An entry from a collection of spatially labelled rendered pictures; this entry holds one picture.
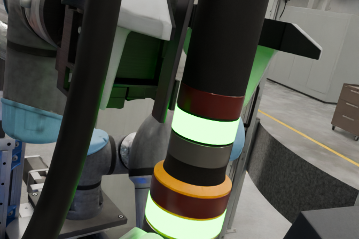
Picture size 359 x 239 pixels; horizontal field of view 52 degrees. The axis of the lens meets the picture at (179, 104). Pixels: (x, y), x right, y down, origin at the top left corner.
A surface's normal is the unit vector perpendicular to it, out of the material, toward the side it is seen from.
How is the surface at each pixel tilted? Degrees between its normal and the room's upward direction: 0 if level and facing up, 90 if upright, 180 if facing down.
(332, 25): 90
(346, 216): 15
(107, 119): 90
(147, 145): 59
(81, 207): 72
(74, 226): 0
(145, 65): 90
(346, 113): 90
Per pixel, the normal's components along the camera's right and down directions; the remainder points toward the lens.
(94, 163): 0.50, 0.29
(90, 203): 0.65, 0.02
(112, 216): 0.19, -0.95
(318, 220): 0.29, -0.83
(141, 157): -0.40, -0.28
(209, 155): 0.19, 0.29
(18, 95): -0.20, 0.22
